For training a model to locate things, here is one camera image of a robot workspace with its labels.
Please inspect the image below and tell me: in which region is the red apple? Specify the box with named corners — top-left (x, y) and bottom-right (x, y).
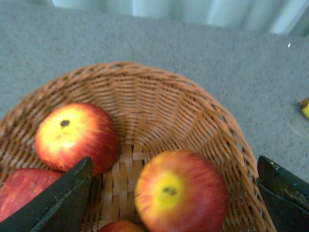
top-left (35, 102), bottom-right (119, 176)
top-left (0, 168), bottom-right (63, 221)
top-left (135, 149), bottom-right (229, 232)
top-left (98, 220), bottom-right (144, 232)

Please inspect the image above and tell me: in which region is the yellow banana far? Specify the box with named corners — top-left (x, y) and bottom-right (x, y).
top-left (300, 97), bottom-right (309, 119)

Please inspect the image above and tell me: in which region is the white pleated curtain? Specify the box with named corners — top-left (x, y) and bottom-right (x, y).
top-left (52, 0), bottom-right (309, 36)

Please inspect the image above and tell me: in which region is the left brown wicker basket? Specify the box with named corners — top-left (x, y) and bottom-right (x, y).
top-left (0, 61), bottom-right (275, 232)

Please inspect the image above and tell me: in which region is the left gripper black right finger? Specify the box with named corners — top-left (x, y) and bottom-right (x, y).
top-left (257, 156), bottom-right (309, 232)

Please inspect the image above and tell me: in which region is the red apple front in basket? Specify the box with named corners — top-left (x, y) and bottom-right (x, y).
top-left (0, 168), bottom-right (63, 221)

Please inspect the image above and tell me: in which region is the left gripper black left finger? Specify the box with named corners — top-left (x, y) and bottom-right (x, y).
top-left (0, 157), bottom-right (93, 232)

